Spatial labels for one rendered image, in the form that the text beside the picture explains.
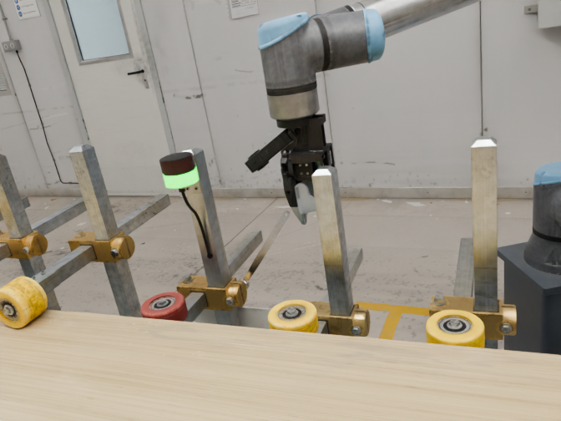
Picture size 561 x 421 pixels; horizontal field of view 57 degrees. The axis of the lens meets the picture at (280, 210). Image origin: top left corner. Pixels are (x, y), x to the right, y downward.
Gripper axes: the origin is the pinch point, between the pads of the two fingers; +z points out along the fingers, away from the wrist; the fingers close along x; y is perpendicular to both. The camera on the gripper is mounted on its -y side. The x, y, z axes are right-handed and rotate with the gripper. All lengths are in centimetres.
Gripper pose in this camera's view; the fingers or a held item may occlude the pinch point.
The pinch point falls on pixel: (300, 217)
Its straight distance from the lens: 101.9
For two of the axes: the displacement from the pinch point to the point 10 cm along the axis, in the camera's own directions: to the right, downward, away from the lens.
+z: 1.6, 9.2, 3.6
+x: 3.5, -3.9, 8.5
